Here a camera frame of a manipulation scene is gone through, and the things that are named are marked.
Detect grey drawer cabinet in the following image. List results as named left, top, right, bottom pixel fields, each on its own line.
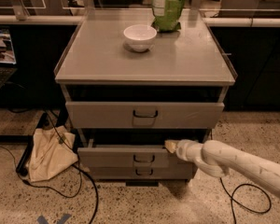
left=53, top=8, right=238, bottom=187

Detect grey top drawer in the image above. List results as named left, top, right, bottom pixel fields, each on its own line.
left=65, top=102, right=224, bottom=129

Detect green snack bag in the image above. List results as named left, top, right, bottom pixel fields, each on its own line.
left=151, top=0, right=185, bottom=33

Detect cream cloth tote bag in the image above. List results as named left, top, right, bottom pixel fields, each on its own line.
left=28, top=126, right=78, bottom=182

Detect black cable on right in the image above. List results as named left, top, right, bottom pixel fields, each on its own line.
left=209, top=131, right=273, bottom=224

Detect open laptop computer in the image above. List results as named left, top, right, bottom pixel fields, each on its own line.
left=0, top=26, right=17, bottom=89

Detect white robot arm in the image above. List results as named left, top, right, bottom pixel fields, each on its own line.
left=164, top=139, right=280, bottom=199

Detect black cable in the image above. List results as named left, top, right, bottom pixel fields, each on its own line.
left=0, top=109, right=100, bottom=224
left=209, top=131, right=273, bottom=224

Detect white horizontal rail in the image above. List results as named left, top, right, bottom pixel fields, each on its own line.
left=0, top=15, right=280, bottom=28

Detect black cable on left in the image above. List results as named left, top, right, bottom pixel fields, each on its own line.
left=0, top=109, right=100, bottom=224

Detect grey bottom drawer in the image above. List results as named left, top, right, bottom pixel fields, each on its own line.
left=90, top=164, right=197, bottom=180

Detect grey drawer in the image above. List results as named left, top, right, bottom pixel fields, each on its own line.
left=77, top=144, right=188, bottom=168
left=65, top=102, right=224, bottom=129
left=90, top=164, right=197, bottom=180

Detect white ceramic bowl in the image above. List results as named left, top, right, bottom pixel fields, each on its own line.
left=123, top=24, right=157, bottom=52

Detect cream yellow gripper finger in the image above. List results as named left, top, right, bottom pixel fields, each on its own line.
left=164, top=140, right=177, bottom=153

